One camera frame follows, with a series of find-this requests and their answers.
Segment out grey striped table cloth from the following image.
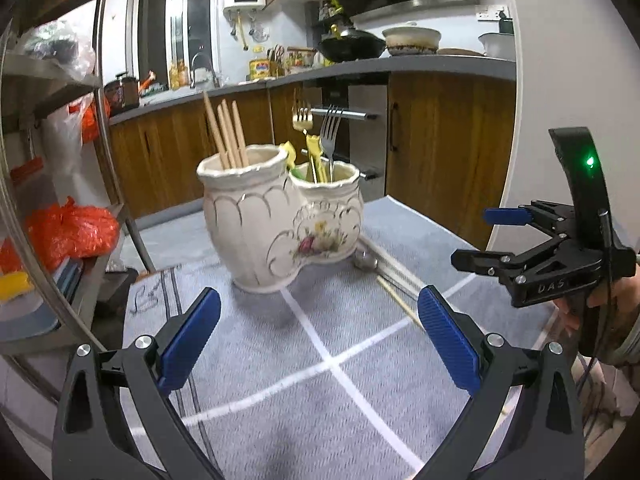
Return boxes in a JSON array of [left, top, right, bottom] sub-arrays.
[[119, 195, 561, 480]]

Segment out white ceramic utensil holder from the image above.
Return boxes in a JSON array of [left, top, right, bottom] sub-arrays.
[[196, 144, 363, 294]]

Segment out clear plastic bag on shelf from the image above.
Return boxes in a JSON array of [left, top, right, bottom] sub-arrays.
[[15, 21, 96, 80]]

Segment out silver metal fork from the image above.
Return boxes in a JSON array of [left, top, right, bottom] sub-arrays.
[[320, 105, 343, 182]]

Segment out red plastic bag hanging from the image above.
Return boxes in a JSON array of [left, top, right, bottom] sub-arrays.
[[67, 96, 100, 144]]

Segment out black wok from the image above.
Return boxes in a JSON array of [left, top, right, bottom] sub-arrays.
[[318, 28, 386, 63]]

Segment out window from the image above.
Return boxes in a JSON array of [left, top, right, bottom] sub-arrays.
[[129, 0, 219, 90]]

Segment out red plastic bag lower shelf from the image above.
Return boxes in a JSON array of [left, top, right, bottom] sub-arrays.
[[25, 196, 119, 272]]

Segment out yellow item on shelf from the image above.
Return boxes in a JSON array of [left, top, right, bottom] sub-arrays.
[[0, 271, 35, 302]]

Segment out chrome faucet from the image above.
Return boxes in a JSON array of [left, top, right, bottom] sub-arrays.
[[190, 51, 220, 89]]

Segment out wooden chopstick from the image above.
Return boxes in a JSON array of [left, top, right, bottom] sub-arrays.
[[232, 101, 250, 167], [202, 92, 231, 169], [217, 100, 242, 168], [376, 276, 424, 332]]

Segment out white ceramic pot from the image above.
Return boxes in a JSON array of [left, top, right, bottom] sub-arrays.
[[382, 23, 442, 56]]

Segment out gold metal fork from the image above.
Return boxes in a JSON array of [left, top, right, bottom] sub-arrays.
[[292, 96, 318, 183]]

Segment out black rice cooker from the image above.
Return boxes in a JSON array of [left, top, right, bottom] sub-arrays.
[[104, 73, 140, 116]]

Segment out yellow oil bottle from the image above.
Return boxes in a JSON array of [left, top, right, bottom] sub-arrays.
[[248, 58, 271, 80]]

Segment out silver metal spoon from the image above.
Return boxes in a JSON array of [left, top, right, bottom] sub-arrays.
[[352, 248, 424, 298]]

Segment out metal shelving rack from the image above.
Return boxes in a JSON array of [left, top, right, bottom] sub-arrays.
[[1, 0, 138, 356]]

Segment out wooden chopstick on cloth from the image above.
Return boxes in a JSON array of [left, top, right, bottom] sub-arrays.
[[376, 276, 424, 332]]

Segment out built-in oven with handles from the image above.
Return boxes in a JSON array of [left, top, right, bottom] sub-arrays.
[[303, 81, 387, 202]]

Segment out yellow green plastic fork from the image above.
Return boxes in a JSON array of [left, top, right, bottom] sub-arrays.
[[306, 134, 329, 183]]

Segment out yellow green plastic spoon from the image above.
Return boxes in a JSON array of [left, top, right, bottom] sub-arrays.
[[279, 141, 307, 181]]

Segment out white bowl on counter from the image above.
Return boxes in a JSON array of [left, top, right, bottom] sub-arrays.
[[478, 32, 516, 62]]

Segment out person's right hand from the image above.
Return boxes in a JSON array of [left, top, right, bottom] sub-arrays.
[[586, 264, 639, 366]]

